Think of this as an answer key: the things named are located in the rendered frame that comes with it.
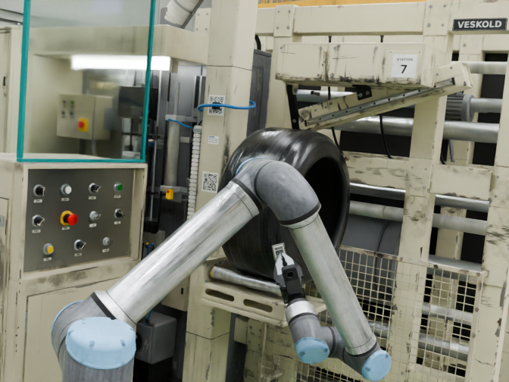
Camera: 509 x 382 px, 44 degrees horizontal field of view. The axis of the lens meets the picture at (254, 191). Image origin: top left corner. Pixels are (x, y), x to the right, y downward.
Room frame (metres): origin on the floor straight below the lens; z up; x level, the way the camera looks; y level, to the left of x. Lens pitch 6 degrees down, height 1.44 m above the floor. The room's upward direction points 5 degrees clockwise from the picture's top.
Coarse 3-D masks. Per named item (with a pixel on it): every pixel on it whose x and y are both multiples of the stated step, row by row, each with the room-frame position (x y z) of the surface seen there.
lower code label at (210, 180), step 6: (204, 174) 2.38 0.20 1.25; (210, 174) 2.36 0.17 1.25; (216, 174) 2.34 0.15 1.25; (204, 180) 2.37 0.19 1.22; (210, 180) 2.36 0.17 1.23; (216, 180) 2.34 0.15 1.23; (204, 186) 2.37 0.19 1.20; (210, 186) 2.36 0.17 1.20; (216, 186) 2.34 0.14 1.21; (210, 192) 2.36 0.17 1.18; (216, 192) 2.34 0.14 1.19
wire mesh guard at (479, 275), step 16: (384, 256) 2.39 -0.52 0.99; (400, 256) 2.36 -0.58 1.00; (464, 272) 2.22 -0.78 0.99; (480, 272) 2.19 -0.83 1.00; (416, 288) 2.32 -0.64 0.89; (432, 288) 2.28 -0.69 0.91; (448, 288) 2.25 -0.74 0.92; (480, 288) 2.18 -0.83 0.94; (368, 304) 2.42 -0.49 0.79; (384, 304) 2.38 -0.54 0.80; (400, 304) 2.35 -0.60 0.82; (432, 304) 2.28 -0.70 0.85; (400, 320) 2.34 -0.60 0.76; (432, 320) 2.28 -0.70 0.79; (464, 320) 2.21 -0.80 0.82; (400, 336) 2.34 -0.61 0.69; (432, 352) 2.27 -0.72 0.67; (464, 352) 2.21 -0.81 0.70; (432, 368) 2.26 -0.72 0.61
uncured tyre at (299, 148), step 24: (240, 144) 2.18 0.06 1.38; (264, 144) 2.12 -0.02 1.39; (288, 144) 2.09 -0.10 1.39; (312, 144) 2.12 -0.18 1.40; (312, 168) 2.47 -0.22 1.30; (336, 168) 2.30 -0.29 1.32; (336, 192) 2.44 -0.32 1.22; (264, 216) 1.99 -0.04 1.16; (336, 216) 2.43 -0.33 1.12; (240, 240) 2.06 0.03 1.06; (264, 240) 2.00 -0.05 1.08; (288, 240) 2.01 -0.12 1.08; (336, 240) 2.31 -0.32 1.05; (240, 264) 2.13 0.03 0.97; (264, 264) 2.05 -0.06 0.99
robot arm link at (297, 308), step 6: (294, 306) 1.82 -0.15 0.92; (300, 306) 1.81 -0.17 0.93; (306, 306) 1.81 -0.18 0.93; (312, 306) 1.83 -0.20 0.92; (288, 312) 1.82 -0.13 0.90; (294, 312) 1.80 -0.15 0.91; (300, 312) 1.79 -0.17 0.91; (312, 312) 1.81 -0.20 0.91; (288, 318) 1.81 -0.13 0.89; (288, 324) 1.82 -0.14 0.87
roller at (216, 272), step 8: (216, 272) 2.23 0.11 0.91; (224, 272) 2.21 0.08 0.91; (232, 272) 2.20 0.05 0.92; (240, 272) 2.19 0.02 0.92; (224, 280) 2.22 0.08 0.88; (232, 280) 2.19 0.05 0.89; (240, 280) 2.17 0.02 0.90; (248, 280) 2.15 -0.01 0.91; (256, 280) 2.13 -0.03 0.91; (264, 280) 2.12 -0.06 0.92; (272, 280) 2.11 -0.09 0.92; (256, 288) 2.14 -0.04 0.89; (264, 288) 2.11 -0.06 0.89; (272, 288) 2.09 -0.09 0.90
